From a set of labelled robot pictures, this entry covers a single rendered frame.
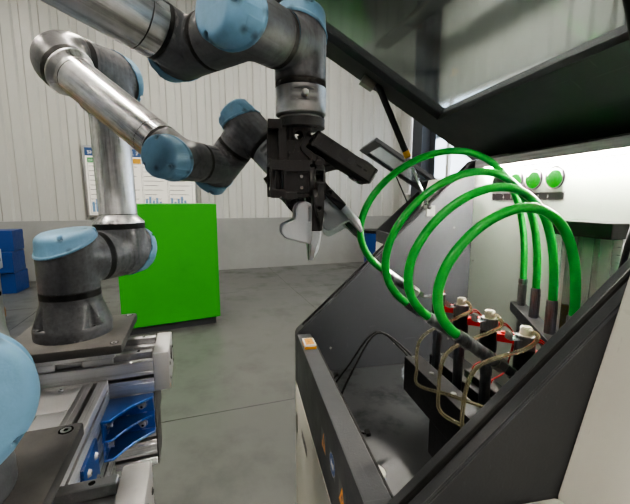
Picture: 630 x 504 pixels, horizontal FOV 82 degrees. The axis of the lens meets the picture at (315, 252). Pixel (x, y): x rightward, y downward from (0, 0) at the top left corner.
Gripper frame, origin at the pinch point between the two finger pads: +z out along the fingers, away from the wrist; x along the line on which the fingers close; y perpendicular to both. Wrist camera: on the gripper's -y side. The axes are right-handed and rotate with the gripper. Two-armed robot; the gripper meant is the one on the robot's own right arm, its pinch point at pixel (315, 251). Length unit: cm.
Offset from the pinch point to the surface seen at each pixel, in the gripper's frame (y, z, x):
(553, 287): -40.5, 6.6, 4.5
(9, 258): 341, 73, -523
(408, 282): -13.9, 4.5, 4.7
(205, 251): 53, 45, -334
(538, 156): -54, -18, -16
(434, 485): -9.5, 23.9, 22.2
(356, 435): -6.1, 29.9, 3.9
